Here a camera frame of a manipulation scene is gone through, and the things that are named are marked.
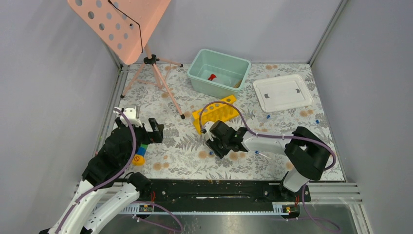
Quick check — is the yellow capped bottle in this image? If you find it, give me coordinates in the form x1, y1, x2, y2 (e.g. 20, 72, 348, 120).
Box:
131, 155, 146, 166

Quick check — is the yellow test tube rack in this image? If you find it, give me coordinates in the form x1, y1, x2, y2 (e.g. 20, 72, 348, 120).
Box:
192, 103, 239, 134

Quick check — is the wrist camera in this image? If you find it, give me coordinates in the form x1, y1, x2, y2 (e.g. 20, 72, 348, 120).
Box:
203, 121, 215, 141
113, 105, 143, 127

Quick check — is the white plastic bin lid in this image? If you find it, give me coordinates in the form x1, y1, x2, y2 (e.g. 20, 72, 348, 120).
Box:
253, 74, 314, 113

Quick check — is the mint green plastic bin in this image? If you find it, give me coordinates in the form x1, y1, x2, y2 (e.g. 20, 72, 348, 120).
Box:
187, 49, 251, 99

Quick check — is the pink perforated music stand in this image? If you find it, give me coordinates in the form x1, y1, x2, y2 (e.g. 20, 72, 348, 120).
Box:
67, 0, 185, 119

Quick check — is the blue capped tube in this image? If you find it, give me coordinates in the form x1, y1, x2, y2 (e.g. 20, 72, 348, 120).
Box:
260, 115, 271, 123

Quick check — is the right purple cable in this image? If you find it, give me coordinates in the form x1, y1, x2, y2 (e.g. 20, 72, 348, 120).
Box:
198, 101, 337, 172

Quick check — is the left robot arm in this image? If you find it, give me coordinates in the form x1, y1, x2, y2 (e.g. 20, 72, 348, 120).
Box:
41, 118, 164, 234

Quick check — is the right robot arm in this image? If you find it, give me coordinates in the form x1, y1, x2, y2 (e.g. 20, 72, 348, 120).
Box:
202, 120, 333, 201

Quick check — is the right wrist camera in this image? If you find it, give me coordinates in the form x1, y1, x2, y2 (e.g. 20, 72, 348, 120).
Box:
203, 121, 215, 141

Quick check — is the white wash bottle red cap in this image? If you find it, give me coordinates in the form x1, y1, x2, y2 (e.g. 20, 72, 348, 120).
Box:
207, 74, 223, 83

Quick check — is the floral patterned table mat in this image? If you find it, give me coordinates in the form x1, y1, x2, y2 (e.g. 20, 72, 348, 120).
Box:
114, 64, 334, 180

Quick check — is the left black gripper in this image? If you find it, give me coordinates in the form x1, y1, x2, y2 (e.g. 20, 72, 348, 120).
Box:
117, 117, 164, 165

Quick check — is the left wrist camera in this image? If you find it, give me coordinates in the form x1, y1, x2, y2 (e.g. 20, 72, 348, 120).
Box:
113, 105, 143, 127

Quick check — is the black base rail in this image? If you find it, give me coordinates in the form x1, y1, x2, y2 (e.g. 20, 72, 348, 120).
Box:
138, 179, 311, 213

